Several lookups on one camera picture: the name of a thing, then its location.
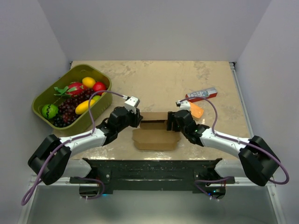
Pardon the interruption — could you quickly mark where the orange sponge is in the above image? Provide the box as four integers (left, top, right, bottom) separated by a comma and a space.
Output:
190, 102, 204, 120

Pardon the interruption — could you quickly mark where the brown cardboard paper box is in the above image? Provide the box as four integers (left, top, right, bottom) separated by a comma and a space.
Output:
132, 112, 181, 151

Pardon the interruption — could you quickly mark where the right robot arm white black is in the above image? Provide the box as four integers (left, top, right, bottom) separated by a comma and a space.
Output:
166, 110, 280, 186

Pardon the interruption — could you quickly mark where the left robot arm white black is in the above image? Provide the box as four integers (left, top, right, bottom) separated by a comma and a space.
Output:
28, 107, 143, 185

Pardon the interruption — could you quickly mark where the red silver toothpaste box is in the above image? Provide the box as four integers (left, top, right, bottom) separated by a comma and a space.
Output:
185, 87, 218, 103

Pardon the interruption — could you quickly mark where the small green lime toy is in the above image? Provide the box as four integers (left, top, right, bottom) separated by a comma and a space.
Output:
91, 95, 101, 102

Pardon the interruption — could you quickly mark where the red apple toy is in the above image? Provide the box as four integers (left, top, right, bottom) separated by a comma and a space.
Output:
93, 82, 107, 92

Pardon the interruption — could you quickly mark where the yellow mango toy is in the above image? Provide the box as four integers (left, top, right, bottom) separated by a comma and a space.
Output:
75, 100, 89, 115

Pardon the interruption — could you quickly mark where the yellow lemon toy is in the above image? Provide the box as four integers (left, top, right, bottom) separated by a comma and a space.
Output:
82, 77, 96, 88

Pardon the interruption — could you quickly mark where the purple grape bunch toy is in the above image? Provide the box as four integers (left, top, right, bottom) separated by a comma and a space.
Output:
56, 89, 94, 126

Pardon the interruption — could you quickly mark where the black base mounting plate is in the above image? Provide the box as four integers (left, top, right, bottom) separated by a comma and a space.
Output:
70, 159, 235, 199

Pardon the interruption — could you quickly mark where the pink dragon fruit toy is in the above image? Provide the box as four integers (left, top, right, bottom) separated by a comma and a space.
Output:
54, 82, 87, 98

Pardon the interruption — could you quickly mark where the dark blue grape bunch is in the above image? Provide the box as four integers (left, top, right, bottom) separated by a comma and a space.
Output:
53, 116, 67, 128

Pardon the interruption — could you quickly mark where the green striped melon toy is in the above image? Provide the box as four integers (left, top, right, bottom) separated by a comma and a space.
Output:
42, 104, 58, 119

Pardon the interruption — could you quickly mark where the olive green plastic bin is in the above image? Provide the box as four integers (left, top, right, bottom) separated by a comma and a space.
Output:
32, 64, 112, 134

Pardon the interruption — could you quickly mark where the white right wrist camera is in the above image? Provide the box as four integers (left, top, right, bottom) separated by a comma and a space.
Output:
176, 100, 191, 111

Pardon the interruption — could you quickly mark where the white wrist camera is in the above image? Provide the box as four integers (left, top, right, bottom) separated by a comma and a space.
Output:
176, 100, 191, 111
124, 96, 140, 114

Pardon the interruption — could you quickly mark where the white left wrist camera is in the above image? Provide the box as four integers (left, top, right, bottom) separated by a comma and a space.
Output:
124, 96, 140, 114

